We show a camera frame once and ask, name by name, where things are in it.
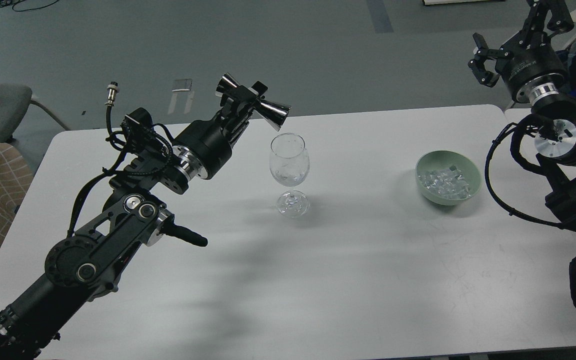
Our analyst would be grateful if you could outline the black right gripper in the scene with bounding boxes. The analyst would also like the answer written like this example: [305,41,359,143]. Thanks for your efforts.
[468,0,575,104]

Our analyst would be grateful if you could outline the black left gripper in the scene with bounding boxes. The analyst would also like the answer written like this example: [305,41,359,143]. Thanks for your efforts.
[172,80,268,180]

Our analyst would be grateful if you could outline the steel double jigger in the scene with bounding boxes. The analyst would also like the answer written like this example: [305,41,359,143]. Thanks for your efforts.
[215,73,291,132]

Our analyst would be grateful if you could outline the clear ice cubes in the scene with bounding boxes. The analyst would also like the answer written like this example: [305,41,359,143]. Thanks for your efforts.
[417,165,473,200]

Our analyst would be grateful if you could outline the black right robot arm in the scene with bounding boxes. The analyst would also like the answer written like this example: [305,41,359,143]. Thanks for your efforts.
[468,0,576,232]

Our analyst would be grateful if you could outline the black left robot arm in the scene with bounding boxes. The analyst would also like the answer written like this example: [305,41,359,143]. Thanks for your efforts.
[0,73,290,360]

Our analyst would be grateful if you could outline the clear wine glass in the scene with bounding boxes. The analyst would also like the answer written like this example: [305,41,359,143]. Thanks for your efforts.
[269,133,311,219]

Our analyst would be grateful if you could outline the green bowl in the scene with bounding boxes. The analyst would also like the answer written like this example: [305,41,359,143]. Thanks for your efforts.
[414,150,483,207]

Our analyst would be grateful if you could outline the black floor cables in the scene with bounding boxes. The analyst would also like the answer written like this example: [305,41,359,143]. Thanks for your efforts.
[0,0,61,22]

